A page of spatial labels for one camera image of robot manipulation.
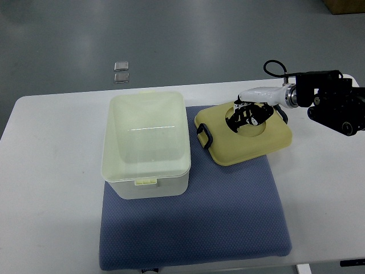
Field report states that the upper metal floor plate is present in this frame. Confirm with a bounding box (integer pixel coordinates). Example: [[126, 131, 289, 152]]
[[114, 61, 129, 71]]

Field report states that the cardboard box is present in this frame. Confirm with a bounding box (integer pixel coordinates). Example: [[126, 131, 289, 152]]
[[323, 0, 364, 15]]

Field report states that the black table control panel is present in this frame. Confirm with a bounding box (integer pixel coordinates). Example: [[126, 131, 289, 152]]
[[340, 259, 365, 267]]

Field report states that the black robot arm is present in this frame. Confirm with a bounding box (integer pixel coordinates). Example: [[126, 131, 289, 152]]
[[263, 59, 364, 136]]

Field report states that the blue quilted mat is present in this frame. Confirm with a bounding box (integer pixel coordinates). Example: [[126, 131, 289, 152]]
[[99, 106, 292, 271]]

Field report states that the white table leg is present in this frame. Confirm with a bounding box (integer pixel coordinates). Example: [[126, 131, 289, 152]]
[[296, 264, 312, 274]]

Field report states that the yellow storage box lid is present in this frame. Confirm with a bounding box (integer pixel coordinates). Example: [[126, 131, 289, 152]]
[[194, 102, 292, 166]]

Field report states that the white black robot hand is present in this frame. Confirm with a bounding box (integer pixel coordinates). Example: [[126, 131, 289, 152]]
[[225, 84, 298, 133]]

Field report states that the white storage box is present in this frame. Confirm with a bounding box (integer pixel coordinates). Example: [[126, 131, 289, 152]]
[[102, 91, 191, 200]]

